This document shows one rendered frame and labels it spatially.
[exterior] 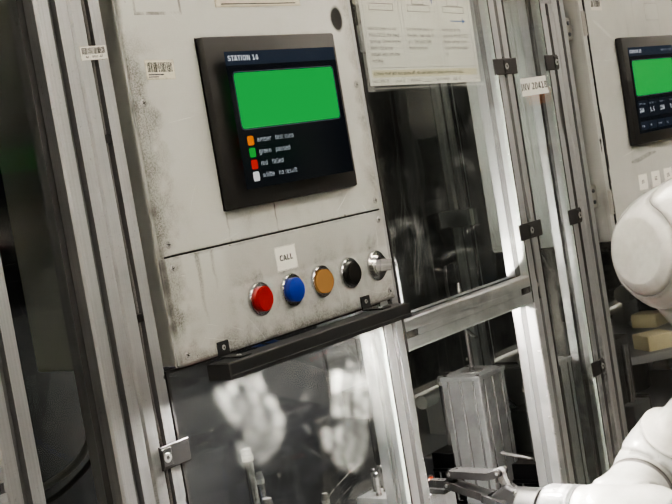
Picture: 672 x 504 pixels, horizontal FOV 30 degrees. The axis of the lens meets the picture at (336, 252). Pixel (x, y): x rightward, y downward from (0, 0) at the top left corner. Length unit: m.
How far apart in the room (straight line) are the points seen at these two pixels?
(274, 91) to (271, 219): 0.15
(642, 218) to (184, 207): 0.50
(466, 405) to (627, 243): 0.94
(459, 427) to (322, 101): 0.85
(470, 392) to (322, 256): 0.71
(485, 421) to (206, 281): 0.91
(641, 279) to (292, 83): 0.50
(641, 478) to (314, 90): 0.72
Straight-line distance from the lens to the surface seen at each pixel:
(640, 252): 1.33
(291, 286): 1.52
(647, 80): 2.46
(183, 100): 1.43
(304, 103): 1.56
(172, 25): 1.44
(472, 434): 2.24
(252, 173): 1.46
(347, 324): 1.55
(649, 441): 1.90
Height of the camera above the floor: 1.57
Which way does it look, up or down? 4 degrees down
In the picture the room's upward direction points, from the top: 9 degrees counter-clockwise
